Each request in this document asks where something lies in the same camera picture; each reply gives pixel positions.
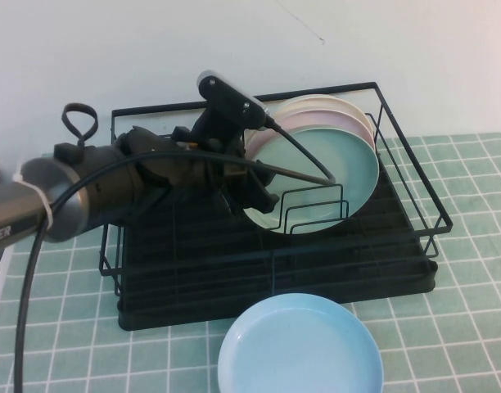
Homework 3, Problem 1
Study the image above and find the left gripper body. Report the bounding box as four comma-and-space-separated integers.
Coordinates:
171, 116, 256, 194

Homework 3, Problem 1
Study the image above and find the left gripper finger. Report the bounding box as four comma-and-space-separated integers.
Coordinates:
240, 166, 281, 214
216, 189, 246, 219

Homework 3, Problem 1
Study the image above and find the green plate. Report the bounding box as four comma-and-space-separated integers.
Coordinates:
241, 126, 381, 235

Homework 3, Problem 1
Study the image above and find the pink plate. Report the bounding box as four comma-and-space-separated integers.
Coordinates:
250, 108, 377, 165

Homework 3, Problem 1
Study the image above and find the cream plate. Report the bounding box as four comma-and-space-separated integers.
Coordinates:
270, 94, 374, 136

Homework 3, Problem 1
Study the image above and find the light blue plate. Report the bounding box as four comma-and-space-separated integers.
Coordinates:
217, 291, 385, 393

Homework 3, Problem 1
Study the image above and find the black plastic drip tray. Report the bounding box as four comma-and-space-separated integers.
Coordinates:
117, 163, 439, 332

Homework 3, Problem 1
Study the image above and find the white zip tie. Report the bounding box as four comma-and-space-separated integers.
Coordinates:
12, 169, 55, 230

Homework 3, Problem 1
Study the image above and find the green checked tablecloth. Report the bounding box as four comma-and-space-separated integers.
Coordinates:
0, 131, 501, 393

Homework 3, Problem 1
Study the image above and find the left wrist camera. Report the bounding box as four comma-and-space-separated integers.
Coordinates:
195, 70, 273, 130

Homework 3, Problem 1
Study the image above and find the brown strap loop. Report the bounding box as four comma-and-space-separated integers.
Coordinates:
61, 102, 99, 148

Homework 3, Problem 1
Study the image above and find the black wire dish rack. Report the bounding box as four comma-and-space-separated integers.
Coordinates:
98, 81, 453, 298

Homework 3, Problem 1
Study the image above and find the black cable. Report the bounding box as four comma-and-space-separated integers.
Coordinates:
13, 116, 338, 393

